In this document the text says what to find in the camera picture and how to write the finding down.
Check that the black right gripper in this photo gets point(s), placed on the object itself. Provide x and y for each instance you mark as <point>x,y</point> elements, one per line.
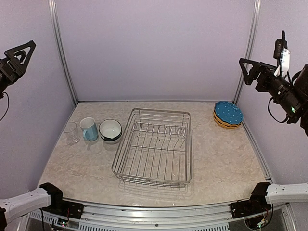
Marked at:
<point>268,70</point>

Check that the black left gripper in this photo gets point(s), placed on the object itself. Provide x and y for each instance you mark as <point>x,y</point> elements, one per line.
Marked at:
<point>19,67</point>

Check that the yellow speckled plate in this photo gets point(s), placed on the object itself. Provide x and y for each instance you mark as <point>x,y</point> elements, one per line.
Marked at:
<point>226,125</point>
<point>229,120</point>

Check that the clear drinking glass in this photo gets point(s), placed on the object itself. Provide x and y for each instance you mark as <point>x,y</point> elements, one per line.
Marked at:
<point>71,133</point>

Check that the light blue faceted mug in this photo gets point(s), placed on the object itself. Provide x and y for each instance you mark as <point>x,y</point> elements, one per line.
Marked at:
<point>89,129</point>

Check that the dark teal bowl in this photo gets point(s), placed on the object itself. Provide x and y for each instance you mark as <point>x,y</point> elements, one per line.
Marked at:
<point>110,128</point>

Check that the grey green bowl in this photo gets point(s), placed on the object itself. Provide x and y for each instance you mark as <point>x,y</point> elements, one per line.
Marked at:
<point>112,140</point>

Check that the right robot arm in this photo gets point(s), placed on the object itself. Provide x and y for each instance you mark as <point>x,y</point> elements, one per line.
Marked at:
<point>276,118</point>

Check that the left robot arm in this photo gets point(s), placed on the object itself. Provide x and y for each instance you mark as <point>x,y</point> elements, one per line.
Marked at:
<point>15,207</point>

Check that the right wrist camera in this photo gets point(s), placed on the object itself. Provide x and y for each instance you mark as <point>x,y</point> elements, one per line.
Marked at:
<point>282,55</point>

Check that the left aluminium wall post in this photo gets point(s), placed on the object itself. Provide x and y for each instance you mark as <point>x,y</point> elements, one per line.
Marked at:
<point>61,52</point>

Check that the aluminium wall post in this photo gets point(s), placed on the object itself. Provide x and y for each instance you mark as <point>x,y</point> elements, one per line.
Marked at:
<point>61,52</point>
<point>250,46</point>

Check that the right aluminium wall post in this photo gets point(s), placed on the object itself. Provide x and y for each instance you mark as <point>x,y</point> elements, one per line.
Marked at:
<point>250,46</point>

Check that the metal wire dish rack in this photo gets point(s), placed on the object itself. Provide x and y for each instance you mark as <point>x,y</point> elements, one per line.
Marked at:
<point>155,149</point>

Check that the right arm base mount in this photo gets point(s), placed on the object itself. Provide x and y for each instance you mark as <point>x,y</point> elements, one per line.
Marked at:
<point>244,208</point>

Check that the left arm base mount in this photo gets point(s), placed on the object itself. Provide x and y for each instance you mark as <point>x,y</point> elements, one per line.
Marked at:
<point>64,208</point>

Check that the aluminium front rail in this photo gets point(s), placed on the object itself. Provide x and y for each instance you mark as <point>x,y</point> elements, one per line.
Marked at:
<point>98,216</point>

